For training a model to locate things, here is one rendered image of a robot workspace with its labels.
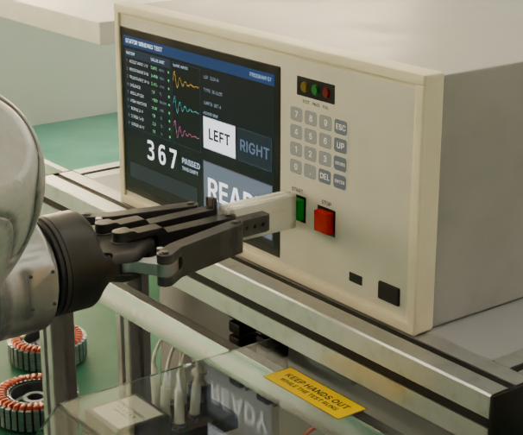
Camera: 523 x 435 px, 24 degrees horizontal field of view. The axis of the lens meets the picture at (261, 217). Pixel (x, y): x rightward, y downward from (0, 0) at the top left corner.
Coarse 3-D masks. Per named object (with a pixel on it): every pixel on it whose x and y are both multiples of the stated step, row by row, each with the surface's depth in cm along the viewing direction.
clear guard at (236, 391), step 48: (144, 384) 100; (192, 384) 100; (240, 384) 100; (336, 384) 100; (48, 432) 96; (96, 432) 93; (144, 432) 93; (192, 432) 93; (240, 432) 93; (288, 432) 93; (336, 432) 93; (384, 432) 93; (432, 432) 93
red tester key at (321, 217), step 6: (318, 210) 103; (324, 210) 103; (318, 216) 103; (324, 216) 102; (330, 216) 102; (318, 222) 103; (324, 222) 102; (330, 222) 102; (318, 228) 103; (324, 228) 103; (330, 228) 102; (330, 234) 103
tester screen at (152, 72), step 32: (128, 64) 124; (160, 64) 119; (192, 64) 114; (224, 64) 110; (128, 96) 125; (160, 96) 120; (192, 96) 116; (224, 96) 111; (256, 96) 108; (128, 128) 126; (160, 128) 121; (192, 128) 117; (256, 128) 108; (128, 160) 127; (192, 160) 118; (224, 160) 113; (160, 192) 123
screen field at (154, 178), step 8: (136, 168) 126; (144, 168) 125; (136, 176) 126; (144, 176) 125; (152, 176) 124; (160, 176) 123; (152, 184) 124; (160, 184) 123; (168, 184) 122; (176, 184) 121; (184, 184) 120; (176, 192) 121; (184, 192) 120; (192, 192) 119; (192, 200) 119
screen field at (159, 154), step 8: (152, 144) 123; (160, 144) 122; (152, 152) 123; (160, 152) 122; (168, 152) 121; (176, 152) 120; (152, 160) 123; (160, 160) 122; (168, 160) 121; (176, 160) 120; (168, 168) 121; (176, 168) 120
